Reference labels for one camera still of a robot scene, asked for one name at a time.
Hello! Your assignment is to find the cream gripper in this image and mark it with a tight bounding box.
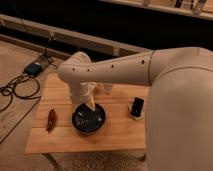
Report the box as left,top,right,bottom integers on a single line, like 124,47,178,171
69,82,96,111

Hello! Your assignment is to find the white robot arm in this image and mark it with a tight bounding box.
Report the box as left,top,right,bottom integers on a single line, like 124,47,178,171
57,47,213,171

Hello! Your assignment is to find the black phone on stand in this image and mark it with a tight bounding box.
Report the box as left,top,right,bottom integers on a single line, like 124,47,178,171
129,97,144,120

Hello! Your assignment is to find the black tripod stand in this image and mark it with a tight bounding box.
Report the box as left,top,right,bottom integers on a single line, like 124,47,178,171
43,33,68,68

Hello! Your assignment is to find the black bowl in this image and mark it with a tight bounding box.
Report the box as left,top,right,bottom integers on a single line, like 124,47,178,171
72,104,106,134

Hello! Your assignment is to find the red chili pepper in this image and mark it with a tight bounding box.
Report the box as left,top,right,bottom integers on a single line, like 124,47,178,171
46,109,56,132

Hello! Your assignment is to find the wooden table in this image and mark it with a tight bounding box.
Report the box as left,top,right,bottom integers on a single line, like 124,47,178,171
26,74,149,154

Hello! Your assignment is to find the black power adapter box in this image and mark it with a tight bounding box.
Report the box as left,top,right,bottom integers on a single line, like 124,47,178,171
24,63,43,76

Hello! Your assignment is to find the long wooden beam rail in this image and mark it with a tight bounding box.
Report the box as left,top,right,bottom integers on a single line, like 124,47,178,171
0,14,148,56

